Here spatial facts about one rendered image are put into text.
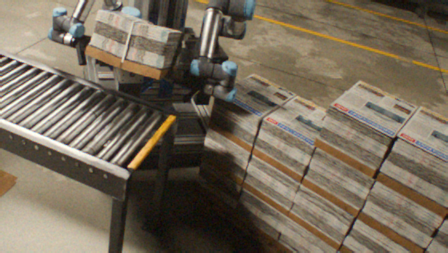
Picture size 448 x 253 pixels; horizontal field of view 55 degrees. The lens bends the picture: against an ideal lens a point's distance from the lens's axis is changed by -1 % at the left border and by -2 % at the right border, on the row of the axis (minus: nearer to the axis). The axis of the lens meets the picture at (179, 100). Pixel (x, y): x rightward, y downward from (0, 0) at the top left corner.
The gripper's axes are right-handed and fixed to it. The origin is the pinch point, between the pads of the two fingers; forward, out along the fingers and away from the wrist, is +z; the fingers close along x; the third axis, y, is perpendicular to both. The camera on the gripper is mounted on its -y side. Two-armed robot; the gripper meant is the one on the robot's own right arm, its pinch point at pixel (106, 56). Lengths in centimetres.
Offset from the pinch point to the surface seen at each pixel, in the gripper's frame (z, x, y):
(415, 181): 153, -19, -5
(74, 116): 9.2, -35.2, -25.4
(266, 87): 81, 35, 7
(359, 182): 136, -8, -15
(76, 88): -3.7, -15.7, -17.9
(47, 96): -10.3, -29.0, -23.0
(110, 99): 15.5, -14.9, -17.3
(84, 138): 22, -46, -29
